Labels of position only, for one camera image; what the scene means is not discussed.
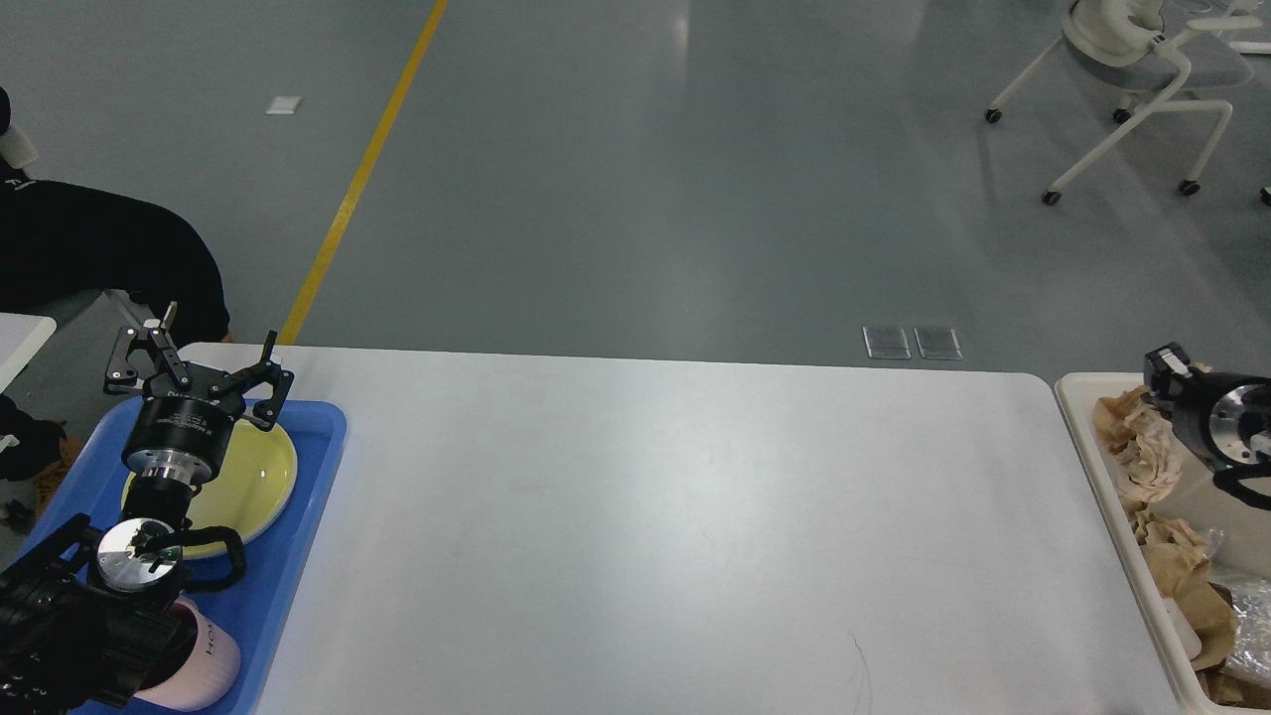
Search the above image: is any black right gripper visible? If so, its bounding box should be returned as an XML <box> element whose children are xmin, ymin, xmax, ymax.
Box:
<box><xmin>1143</xmin><ymin>343</ymin><xmax>1270</xmax><ymax>469</ymax></box>

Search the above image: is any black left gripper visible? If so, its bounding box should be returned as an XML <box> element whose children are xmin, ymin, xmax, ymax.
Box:
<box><xmin>104</xmin><ymin>320</ymin><xmax>295</xmax><ymax>486</ymax></box>

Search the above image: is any brown paper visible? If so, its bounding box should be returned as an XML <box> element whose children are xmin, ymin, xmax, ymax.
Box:
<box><xmin>1130</xmin><ymin>508</ymin><xmax>1238</xmax><ymax>671</ymax></box>
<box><xmin>1092</xmin><ymin>386</ymin><xmax>1185</xmax><ymax>505</ymax></box>

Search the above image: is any yellow plastic plate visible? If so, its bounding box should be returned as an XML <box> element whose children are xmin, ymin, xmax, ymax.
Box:
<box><xmin>98</xmin><ymin>422</ymin><xmax>297</xmax><ymax>564</ymax></box>

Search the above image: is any pink ribbed mug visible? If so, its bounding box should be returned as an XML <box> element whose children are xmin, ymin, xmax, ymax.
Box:
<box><xmin>135</xmin><ymin>596</ymin><xmax>241</xmax><ymax>712</ymax></box>

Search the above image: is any white paper cup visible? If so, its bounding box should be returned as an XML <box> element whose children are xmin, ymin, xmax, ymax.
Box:
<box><xmin>1163</xmin><ymin>598</ymin><xmax>1202</xmax><ymax>662</ymax></box>

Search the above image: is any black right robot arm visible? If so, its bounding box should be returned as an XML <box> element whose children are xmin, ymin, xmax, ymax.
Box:
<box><xmin>1144</xmin><ymin>343</ymin><xmax>1270</xmax><ymax>511</ymax></box>

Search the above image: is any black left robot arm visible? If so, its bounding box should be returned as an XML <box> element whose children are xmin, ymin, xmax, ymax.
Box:
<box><xmin>1</xmin><ymin>323</ymin><xmax>294</xmax><ymax>714</ymax></box>

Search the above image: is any beige plastic bin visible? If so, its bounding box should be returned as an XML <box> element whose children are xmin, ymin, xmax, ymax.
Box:
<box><xmin>1055</xmin><ymin>372</ymin><xmax>1270</xmax><ymax>714</ymax></box>

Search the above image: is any person in black clothes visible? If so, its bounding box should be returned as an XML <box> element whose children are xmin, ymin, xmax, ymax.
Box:
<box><xmin>1</xmin><ymin>93</ymin><xmax>231</xmax><ymax>345</ymax></box>

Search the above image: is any blue plastic tray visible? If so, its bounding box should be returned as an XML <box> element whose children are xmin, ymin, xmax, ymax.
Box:
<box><xmin>18</xmin><ymin>398</ymin><xmax>347</xmax><ymax>714</ymax></box>

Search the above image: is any right metal floor plate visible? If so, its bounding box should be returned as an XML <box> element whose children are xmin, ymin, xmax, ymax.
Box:
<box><xmin>914</xmin><ymin>326</ymin><xmax>965</xmax><ymax>361</ymax></box>

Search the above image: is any metal floor plate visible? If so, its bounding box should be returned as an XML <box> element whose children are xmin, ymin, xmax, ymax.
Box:
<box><xmin>862</xmin><ymin>325</ymin><xmax>913</xmax><ymax>359</ymax></box>
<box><xmin>914</xmin><ymin>326</ymin><xmax>965</xmax><ymax>361</ymax></box>

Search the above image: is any left metal floor plate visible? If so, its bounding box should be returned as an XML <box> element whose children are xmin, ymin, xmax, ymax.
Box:
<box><xmin>862</xmin><ymin>325</ymin><xmax>913</xmax><ymax>359</ymax></box>

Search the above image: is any white paper scrap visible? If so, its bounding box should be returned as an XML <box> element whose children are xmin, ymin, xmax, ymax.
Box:
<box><xmin>266</xmin><ymin>95</ymin><xmax>302</xmax><ymax>116</ymax></box>

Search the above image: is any wrapped package in bin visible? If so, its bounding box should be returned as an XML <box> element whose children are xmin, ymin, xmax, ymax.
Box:
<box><xmin>1196</xmin><ymin>669</ymin><xmax>1270</xmax><ymax>710</ymax></box>

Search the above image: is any white office chair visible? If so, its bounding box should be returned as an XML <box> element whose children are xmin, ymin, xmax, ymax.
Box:
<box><xmin>984</xmin><ymin>1</ymin><xmax>1268</xmax><ymax>207</ymax></box>

